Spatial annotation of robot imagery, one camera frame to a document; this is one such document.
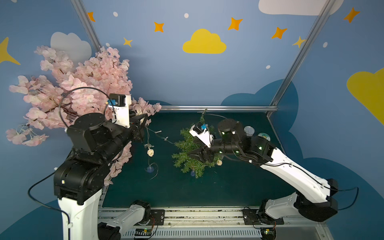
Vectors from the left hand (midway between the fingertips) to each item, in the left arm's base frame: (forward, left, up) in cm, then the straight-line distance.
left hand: (141, 112), depth 50 cm
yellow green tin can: (+23, -67, -44) cm, 83 cm away
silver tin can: (+30, -57, -46) cm, 79 cm away
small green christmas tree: (0, -15, -37) cm, 40 cm away
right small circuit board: (-29, -57, -54) cm, 84 cm away
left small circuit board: (-30, +6, -54) cm, 62 cm away
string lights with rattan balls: (-4, 0, -17) cm, 17 cm away
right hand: (-3, -19, -15) cm, 24 cm away
